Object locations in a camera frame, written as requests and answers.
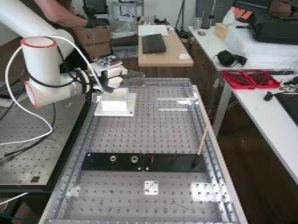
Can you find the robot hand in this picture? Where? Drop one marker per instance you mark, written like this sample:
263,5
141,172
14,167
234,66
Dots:
109,71

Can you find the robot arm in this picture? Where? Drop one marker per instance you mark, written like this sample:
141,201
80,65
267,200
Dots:
41,63

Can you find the small silver nut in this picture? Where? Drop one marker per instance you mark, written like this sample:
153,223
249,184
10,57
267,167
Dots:
113,158

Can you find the larger silver nut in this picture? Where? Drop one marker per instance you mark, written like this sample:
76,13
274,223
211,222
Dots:
134,159

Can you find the cardboard box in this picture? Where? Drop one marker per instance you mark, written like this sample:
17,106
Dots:
94,41

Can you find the small white box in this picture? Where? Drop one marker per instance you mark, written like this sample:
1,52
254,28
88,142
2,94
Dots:
116,103

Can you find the wooden desk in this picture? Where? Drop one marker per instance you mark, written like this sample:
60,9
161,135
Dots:
170,46

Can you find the white mouse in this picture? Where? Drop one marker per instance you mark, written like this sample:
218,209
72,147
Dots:
183,56

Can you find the person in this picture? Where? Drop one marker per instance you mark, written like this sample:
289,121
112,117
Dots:
61,15

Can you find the clear box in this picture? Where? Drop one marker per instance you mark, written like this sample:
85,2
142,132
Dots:
146,133

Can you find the black headphones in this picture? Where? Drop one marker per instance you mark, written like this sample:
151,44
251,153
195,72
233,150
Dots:
229,58

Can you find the small wooden block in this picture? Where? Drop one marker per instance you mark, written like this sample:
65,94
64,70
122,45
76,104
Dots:
221,31

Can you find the red tray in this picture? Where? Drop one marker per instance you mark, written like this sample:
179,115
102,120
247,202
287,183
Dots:
237,80
265,79

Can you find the thin stick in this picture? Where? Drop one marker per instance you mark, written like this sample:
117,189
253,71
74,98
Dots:
203,138

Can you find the black plate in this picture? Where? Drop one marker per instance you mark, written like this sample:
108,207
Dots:
173,162

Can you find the white desk with headphones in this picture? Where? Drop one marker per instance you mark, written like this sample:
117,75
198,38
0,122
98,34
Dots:
261,55

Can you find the small white square plate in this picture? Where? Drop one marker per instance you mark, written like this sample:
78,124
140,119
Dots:
150,187

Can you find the long white desk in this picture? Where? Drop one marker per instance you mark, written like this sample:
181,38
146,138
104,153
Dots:
266,116

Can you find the black case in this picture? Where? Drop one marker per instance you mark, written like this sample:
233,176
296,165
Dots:
274,28

